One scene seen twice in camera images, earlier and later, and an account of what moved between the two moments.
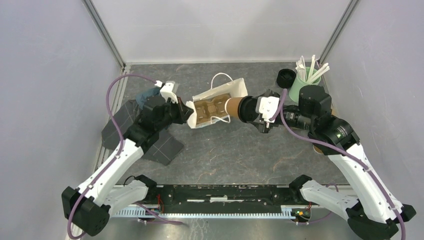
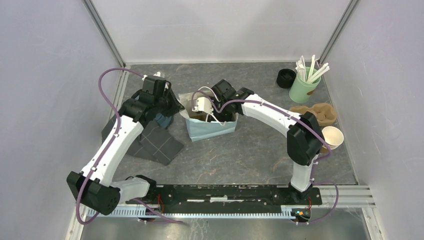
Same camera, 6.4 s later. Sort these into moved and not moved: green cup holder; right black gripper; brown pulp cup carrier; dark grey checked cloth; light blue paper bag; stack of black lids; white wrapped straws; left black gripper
Moved: left black gripper; light blue paper bag; brown pulp cup carrier; right black gripper
Not moved: green cup holder; white wrapped straws; stack of black lids; dark grey checked cloth
